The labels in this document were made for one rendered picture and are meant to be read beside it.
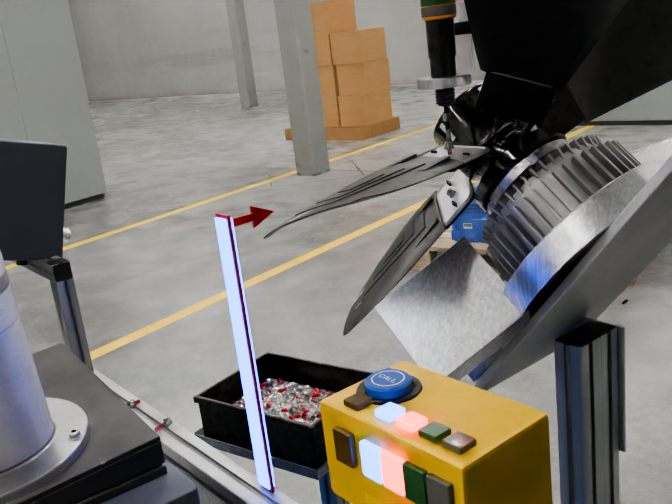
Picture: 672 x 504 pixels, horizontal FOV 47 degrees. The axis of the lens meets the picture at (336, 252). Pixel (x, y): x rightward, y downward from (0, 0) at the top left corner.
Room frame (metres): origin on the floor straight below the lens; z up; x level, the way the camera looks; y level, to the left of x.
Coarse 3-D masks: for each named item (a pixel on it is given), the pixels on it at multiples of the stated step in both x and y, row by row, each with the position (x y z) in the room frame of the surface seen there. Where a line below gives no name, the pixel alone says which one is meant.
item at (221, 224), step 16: (224, 224) 0.79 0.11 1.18; (224, 240) 0.79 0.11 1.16; (224, 256) 0.80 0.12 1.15; (224, 272) 0.80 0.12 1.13; (240, 320) 0.79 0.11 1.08; (240, 336) 0.79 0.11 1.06; (240, 352) 0.80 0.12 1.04; (240, 368) 0.80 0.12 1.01; (256, 416) 0.79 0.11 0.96; (256, 432) 0.79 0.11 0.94; (256, 448) 0.80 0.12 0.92; (256, 464) 0.80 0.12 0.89
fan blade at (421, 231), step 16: (432, 208) 1.12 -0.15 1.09; (416, 224) 1.13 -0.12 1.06; (432, 224) 1.08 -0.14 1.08; (400, 240) 1.15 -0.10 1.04; (416, 240) 1.10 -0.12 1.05; (432, 240) 1.06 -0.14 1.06; (384, 256) 1.19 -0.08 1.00; (400, 256) 1.11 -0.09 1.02; (416, 256) 1.07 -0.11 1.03; (384, 272) 1.13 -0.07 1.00; (400, 272) 1.08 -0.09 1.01; (368, 288) 1.14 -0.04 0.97; (384, 288) 1.08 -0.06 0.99; (368, 304) 1.09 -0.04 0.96; (352, 320) 1.10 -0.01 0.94
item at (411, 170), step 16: (400, 160) 1.01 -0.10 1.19; (416, 160) 0.99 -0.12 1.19; (432, 160) 0.97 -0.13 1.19; (448, 160) 0.96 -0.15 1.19; (368, 176) 0.99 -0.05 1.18; (384, 176) 0.94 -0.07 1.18; (400, 176) 0.92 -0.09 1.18; (416, 176) 0.90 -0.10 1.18; (432, 176) 0.90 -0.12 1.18; (336, 192) 0.95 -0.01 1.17; (352, 192) 0.90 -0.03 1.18; (368, 192) 0.86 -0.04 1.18; (384, 192) 0.82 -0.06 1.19; (320, 208) 0.85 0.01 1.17; (336, 208) 0.81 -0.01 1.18; (288, 224) 0.87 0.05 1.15
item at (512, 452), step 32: (416, 384) 0.59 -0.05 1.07; (448, 384) 0.59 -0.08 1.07; (352, 416) 0.56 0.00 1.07; (448, 416) 0.54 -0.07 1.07; (480, 416) 0.53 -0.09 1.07; (512, 416) 0.52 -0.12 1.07; (544, 416) 0.52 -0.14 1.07; (384, 448) 0.53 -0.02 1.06; (416, 448) 0.50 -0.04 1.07; (480, 448) 0.49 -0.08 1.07; (512, 448) 0.50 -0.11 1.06; (544, 448) 0.52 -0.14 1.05; (352, 480) 0.56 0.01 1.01; (448, 480) 0.47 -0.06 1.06; (480, 480) 0.47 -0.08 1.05; (512, 480) 0.49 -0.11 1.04; (544, 480) 0.52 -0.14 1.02
